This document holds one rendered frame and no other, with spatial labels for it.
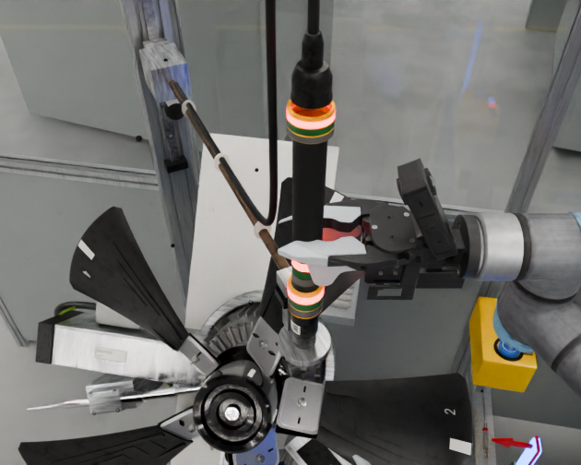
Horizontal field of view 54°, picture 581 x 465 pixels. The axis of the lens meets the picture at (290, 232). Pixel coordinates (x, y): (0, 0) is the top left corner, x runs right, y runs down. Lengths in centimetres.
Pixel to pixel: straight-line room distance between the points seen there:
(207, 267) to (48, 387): 147
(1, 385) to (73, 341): 147
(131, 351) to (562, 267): 73
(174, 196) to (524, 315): 94
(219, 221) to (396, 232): 55
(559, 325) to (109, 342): 74
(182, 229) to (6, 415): 124
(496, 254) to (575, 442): 184
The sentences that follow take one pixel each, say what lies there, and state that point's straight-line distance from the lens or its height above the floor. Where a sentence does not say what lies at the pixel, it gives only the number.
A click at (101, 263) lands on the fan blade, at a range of 93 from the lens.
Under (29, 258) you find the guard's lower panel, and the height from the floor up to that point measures 57.
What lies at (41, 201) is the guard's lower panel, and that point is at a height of 85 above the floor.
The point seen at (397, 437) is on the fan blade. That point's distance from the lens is 90.
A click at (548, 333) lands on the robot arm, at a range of 71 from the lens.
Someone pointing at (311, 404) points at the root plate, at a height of 119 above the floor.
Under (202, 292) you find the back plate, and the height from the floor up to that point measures 113.
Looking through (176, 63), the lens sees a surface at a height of 148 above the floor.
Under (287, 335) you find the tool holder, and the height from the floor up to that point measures 136.
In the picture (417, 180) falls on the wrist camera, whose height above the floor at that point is 164.
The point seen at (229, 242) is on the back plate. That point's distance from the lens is 110.
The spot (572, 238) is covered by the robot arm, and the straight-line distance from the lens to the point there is 66.
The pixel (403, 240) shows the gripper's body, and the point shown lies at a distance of 60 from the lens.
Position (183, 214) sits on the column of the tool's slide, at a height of 101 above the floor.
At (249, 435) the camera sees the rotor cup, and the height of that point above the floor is 120.
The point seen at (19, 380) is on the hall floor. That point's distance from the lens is 255.
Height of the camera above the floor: 199
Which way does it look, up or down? 44 degrees down
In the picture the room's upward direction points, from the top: straight up
